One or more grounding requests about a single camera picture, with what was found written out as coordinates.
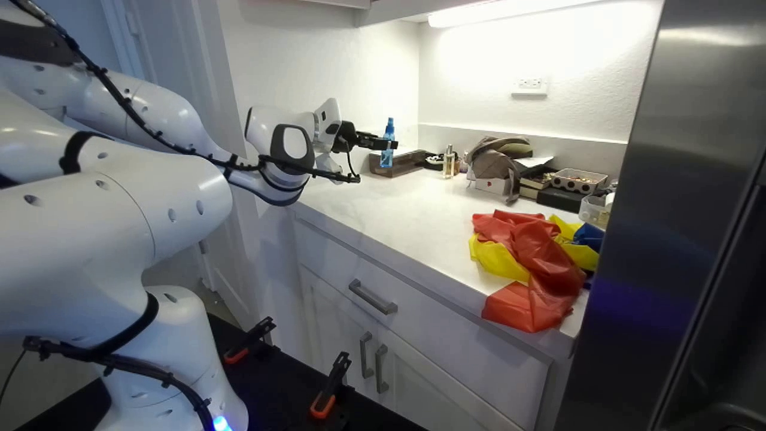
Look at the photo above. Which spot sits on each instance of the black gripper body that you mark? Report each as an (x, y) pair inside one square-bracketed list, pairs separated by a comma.
[(345, 137)]

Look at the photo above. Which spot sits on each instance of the blue lens cleaner bottle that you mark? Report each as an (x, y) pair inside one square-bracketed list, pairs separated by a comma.
[(388, 132)]

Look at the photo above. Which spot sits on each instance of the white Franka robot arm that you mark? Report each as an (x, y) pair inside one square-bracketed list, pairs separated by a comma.
[(97, 224)]

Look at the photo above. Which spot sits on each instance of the small amber bottle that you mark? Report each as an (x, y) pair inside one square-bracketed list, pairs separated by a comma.
[(451, 164)]

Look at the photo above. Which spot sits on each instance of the white base cabinet door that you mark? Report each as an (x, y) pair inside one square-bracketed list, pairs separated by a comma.
[(431, 398), (332, 326)]

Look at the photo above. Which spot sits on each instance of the under-cabinet light strip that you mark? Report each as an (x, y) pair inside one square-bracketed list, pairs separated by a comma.
[(510, 14)]

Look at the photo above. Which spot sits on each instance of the white cabinet drawers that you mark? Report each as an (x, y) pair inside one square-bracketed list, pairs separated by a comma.
[(447, 326)]

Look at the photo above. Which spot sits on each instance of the yellow cloth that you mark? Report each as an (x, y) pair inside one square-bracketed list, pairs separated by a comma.
[(495, 259)]

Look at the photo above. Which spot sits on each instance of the black flat box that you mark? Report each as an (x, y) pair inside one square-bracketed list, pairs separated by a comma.
[(558, 199)]

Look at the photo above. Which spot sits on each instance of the red cloth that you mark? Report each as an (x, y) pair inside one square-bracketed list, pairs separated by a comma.
[(542, 253), (527, 307)]

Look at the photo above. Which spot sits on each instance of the black clamp with orange tips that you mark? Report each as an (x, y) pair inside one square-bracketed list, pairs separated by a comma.
[(328, 391), (247, 340)]

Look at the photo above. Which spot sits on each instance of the blue cloth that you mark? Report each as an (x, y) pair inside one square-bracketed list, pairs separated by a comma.
[(589, 235)]

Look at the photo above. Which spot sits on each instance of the black perforated robot table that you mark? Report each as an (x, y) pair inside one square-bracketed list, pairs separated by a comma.
[(272, 397)]

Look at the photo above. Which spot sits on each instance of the stainless steel refrigerator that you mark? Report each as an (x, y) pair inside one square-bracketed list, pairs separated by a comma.
[(678, 199)]

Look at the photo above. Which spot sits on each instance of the white wall outlet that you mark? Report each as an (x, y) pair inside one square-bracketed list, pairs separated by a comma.
[(529, 88)]

